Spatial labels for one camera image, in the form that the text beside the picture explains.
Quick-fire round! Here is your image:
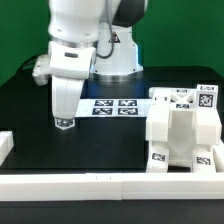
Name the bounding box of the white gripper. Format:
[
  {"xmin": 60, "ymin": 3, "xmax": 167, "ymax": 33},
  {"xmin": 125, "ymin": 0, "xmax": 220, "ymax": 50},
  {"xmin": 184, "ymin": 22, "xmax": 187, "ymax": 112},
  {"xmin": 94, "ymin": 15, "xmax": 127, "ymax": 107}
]
[{"xmin": 32, "ymin": 41, "xmax": 96, "ymax": 120}]

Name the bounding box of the white chair seat piece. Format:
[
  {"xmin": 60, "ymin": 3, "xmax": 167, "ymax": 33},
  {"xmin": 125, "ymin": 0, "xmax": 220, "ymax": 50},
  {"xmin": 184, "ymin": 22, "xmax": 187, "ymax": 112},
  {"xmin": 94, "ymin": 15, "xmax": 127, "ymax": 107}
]
[{"xmin": 168, "ymin": 109, "xmax": 195, "ymax": 167}]

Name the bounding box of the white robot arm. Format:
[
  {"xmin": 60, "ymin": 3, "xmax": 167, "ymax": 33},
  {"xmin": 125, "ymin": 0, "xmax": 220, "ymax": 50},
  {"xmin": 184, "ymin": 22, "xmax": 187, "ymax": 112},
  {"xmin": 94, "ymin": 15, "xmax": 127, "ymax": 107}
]
[{"xmin": 33, "ymin": 0, "xmax": 148, "ymax": 127}]

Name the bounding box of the white flat back plate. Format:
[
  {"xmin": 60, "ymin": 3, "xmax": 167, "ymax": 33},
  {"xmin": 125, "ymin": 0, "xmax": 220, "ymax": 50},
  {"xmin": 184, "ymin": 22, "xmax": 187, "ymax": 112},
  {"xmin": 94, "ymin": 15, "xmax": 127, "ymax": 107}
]
[{"xmin": 76, "ymin": 99, "xmax": 151, "ymax": 118}]

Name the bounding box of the black cable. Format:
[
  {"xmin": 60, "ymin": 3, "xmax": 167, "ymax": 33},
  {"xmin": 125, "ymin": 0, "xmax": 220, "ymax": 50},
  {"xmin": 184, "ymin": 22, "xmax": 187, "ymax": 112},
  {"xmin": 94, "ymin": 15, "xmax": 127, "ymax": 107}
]
[{"xmin": 16, "ymin": 53, "xmax": 49, "ymax": 73}]

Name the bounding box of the white left fence rail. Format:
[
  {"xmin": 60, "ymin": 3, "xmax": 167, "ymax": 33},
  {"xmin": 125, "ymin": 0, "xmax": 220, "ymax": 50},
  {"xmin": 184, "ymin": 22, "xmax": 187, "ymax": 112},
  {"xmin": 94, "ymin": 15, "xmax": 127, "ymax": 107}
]
[{"xmin": 0, "ymin": 131, "xmax": 14, "ymax": 166}]

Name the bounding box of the white fence rail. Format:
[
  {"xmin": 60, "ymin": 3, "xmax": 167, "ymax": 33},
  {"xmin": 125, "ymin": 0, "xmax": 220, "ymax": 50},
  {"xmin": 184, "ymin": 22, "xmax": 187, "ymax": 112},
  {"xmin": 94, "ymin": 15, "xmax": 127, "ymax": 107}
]
[
  {"xmin": 0, "ymin": 173, "xmax": 224, "ymax": 202},
  {"xmin": 0, "ymin": 131, "xmax": 14, "ymax": 166}
]

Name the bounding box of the white front fence rail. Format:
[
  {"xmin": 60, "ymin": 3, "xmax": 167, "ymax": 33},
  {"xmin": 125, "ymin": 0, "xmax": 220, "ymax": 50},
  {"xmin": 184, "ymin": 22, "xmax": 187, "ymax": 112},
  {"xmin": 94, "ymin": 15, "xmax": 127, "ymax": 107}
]
[{"xmin": 0, "ymin": 173, "xmax": 224, "ymax": 202}]

